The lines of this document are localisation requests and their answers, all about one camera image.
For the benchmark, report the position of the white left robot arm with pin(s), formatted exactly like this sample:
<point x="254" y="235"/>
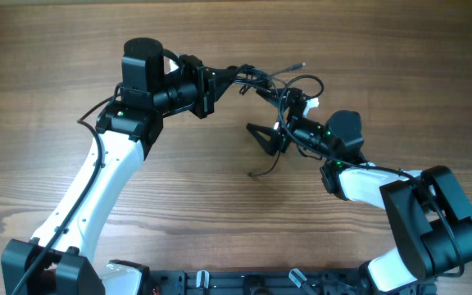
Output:
<point x="58" y="258"/>

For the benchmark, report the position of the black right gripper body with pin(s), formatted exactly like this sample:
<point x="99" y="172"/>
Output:
<point x="297" y="108"/>

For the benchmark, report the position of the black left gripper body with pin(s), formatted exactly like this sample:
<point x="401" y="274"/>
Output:
<point x="203" y="83"/>

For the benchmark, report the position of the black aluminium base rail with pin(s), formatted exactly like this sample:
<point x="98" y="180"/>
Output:
<point x="260" y="282"/>

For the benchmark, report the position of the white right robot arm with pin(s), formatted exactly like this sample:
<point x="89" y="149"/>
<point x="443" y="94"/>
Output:
<point x="429" y="214"/>

